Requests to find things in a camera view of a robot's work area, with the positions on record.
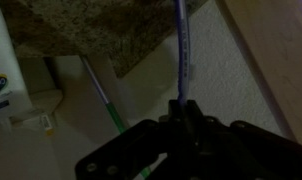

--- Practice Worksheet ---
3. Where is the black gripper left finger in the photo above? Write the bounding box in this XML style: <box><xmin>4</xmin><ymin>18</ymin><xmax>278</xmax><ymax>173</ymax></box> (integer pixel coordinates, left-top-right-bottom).
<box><xmin>168</xmin><ymin>100</ymin><xmax>182</xmax><ymax>126</ymax></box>

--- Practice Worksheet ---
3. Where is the green handled mop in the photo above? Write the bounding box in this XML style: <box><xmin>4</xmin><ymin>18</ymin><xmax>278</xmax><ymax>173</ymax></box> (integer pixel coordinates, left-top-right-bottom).
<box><xmin>80</xmin><ymin>55</ymin><xmax>152</xmax><ymax>179</ymax></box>

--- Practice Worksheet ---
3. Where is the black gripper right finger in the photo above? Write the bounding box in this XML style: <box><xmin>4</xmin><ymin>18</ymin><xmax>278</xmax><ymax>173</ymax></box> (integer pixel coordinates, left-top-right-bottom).
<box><xmin>186</xmin><ymin>100</ymin><xmax>204</xmax><ymax>127</ymax></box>

